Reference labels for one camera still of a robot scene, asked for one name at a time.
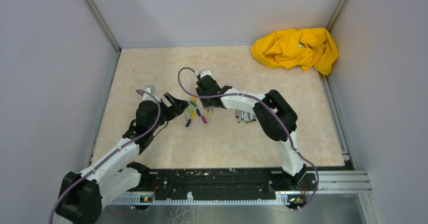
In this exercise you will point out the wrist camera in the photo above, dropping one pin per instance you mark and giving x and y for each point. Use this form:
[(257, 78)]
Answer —
[(148, 94), (204, 73)]

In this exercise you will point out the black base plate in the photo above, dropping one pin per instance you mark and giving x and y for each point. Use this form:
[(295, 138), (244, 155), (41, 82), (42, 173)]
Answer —
[(239, 184)]

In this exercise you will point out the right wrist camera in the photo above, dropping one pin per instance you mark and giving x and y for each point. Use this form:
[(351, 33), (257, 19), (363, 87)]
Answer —
[(204, 73)]

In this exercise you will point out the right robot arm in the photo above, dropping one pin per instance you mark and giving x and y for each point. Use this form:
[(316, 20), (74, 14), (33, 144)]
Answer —
[(276, 117)]

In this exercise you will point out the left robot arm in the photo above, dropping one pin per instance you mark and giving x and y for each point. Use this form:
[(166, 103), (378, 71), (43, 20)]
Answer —
[(84, 195)]

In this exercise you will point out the purple pen cap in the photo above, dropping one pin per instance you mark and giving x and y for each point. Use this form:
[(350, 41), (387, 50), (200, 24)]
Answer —
[(204, 119)]

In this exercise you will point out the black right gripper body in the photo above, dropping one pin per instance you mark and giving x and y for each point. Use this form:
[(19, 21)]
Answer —
[(205, 102)]

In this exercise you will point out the aluminium frame rail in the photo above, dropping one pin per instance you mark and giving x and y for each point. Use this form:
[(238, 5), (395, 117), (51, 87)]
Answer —
[(329, 181)]

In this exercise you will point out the blue pen cap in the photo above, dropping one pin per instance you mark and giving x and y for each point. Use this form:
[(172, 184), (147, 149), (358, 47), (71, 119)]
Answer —
[(188, 123)]

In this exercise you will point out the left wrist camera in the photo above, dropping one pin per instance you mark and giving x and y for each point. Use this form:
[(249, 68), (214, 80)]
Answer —
[(148, 94)]

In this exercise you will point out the yellow cloth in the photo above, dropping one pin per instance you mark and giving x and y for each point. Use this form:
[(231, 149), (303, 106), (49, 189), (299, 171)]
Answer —
[(304, 48)]

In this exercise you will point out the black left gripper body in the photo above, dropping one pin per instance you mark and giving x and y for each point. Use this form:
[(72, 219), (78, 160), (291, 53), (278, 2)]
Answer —
[(167, 113)]

